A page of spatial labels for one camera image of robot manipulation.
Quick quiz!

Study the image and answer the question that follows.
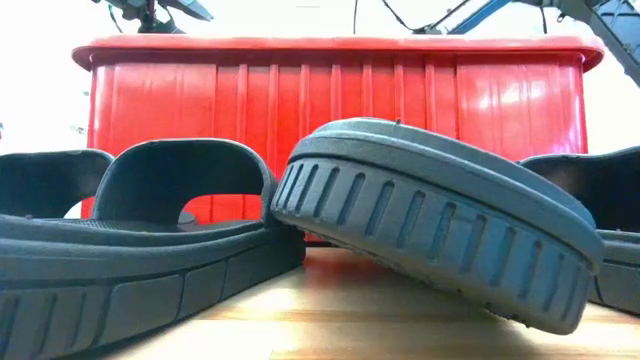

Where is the black slide sandal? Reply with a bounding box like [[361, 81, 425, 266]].
[[0, 138, 307, 360], [269, 117, 606, 336], [0, 148, 115, 221], [518, 145, 640, 317]]

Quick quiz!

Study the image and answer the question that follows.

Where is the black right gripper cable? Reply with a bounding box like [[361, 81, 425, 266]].
[[379, 0, 474, 35]]

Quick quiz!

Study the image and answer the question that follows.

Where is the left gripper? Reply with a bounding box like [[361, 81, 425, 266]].
[[91, 0, 215, 35]]

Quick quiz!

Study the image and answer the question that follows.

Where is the blue metal beam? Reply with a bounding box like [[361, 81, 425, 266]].
[[447, 0, 514, 35]]

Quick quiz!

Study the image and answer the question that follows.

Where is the red plastic bin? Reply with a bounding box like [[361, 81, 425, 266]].
[[71, 33, 606, 246]]

